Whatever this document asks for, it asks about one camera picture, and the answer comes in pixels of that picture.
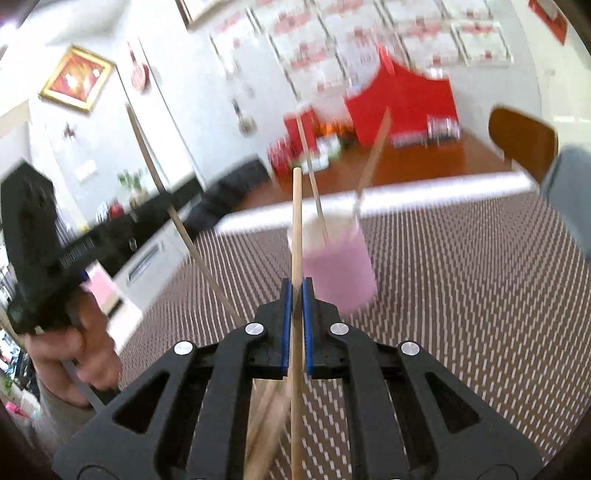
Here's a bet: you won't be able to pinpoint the person's left forearm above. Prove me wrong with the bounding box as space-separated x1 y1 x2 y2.
34 376 100 460

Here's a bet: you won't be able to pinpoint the hanging keys with brush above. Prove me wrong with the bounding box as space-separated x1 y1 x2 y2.
232 98 258 136

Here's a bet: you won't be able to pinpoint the large framed blossom painting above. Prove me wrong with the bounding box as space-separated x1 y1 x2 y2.
177 0 228 27

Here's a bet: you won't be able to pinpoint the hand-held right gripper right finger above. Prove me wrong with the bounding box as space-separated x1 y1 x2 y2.
302 277 544 480

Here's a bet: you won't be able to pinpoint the person's left hand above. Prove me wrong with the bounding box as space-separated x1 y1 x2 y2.
25 292 123 408

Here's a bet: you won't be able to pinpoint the round red wall ornament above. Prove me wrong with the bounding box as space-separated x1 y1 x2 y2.
128 41 151 94

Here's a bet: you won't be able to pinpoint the red square door decoration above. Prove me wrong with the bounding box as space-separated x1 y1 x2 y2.
527 0 570 45

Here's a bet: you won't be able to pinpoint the green and white flat box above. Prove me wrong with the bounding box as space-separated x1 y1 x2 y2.
295 137 343 171

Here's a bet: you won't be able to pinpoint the red gift box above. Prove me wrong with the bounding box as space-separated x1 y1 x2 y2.
283 108 320 154

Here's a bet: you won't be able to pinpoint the red soda can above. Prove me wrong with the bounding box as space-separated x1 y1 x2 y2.
268 138 296 174

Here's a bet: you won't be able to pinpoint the wall of framed certificates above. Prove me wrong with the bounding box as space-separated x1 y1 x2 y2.
210 0 514 95

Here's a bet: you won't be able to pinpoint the small green plant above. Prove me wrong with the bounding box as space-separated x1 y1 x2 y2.
117 168 149 207

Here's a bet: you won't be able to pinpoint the pink paper box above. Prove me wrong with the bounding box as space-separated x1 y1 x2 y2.
85 262 122 315

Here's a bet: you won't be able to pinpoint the gold framed red picture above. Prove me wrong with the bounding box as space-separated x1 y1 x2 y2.
39 45 116 114

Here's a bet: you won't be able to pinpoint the red felt bag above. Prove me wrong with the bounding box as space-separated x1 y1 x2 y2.
344 46 461 147

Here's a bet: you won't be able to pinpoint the pink cup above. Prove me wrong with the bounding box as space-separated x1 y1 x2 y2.
287 215 378 315

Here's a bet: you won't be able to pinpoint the bundle of chopsticks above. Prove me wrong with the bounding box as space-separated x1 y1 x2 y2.
295 107 393 247

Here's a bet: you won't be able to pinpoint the long wooden chopstick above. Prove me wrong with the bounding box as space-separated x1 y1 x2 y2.
249 390 291 480
126 104 247 328
291 167 305 480
245 382 283 462

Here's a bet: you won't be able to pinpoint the wooden chair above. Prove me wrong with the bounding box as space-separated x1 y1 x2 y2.
488 107 559 184

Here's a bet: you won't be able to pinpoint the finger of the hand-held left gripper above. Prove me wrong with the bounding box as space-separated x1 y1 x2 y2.
55 267 90 302

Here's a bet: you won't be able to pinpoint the brown dotted placemat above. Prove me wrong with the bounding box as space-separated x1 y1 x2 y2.
117 190 591 480

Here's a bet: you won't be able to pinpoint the white cabinet with black top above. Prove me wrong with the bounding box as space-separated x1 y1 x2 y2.
60 182 206 317

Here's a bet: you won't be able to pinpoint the grey cloth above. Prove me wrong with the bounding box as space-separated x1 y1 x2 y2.
540 145 591 257

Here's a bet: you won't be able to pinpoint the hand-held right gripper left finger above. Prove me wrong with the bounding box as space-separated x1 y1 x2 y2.
52 278 293 480

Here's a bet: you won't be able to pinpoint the white table mat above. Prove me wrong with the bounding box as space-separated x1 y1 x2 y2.
216 172 540 234

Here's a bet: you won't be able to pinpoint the black jacket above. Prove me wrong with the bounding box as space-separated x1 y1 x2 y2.
185 158 274 237

